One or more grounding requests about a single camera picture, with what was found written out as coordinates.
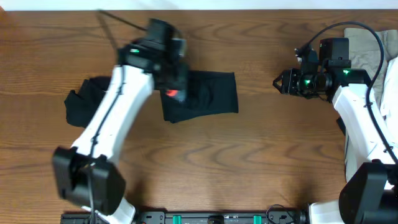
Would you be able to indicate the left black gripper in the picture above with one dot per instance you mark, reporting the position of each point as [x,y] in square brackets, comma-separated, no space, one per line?
[175,82]

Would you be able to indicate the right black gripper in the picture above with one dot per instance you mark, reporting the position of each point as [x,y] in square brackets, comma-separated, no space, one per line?
[291,76]

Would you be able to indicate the black leggings with grey waistband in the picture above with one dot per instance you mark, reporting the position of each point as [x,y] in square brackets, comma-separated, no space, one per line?
[208,93]

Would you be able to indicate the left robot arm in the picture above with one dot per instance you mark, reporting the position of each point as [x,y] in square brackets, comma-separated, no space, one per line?
[87,173]

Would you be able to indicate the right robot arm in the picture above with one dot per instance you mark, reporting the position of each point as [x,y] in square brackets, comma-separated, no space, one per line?
[370,194]

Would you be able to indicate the beige folded garment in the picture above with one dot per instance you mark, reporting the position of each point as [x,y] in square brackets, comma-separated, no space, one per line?
[367,62]

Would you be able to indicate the folded black shirt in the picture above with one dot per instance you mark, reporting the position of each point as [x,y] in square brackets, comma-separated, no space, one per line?
[81,106]

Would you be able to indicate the white garment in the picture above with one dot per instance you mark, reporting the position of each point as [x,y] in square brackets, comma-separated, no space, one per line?
[389,99]

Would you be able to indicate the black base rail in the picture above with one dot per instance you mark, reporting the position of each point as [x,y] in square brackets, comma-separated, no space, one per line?
[274,214]

